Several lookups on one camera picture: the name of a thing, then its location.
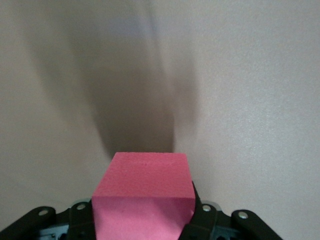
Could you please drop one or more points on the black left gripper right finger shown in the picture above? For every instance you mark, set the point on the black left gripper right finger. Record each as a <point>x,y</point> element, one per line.
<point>207,222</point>

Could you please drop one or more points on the brown paper table cover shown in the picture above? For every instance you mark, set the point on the brown paper table cover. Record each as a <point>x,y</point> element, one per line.
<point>250,100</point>

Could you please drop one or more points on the red foam cube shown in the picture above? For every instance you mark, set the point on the red foam cube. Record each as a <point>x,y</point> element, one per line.
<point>145,190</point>

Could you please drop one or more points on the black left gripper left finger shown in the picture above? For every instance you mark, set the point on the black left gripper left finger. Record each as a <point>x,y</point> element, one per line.
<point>80,220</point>

